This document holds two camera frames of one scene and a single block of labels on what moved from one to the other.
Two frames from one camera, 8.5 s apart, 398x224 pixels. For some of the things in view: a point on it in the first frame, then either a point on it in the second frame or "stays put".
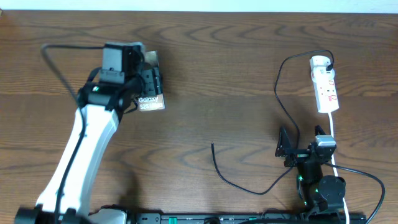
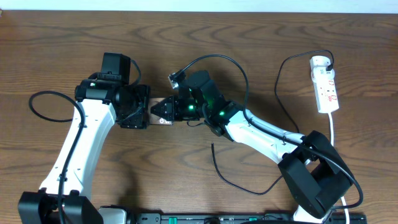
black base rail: (257, 218) stays put
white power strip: (326, 93) stays put
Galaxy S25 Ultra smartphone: (153, 98) to (155, 119)
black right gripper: (284, 149) to (172, 109)
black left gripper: (152, 82) to (137, 107)
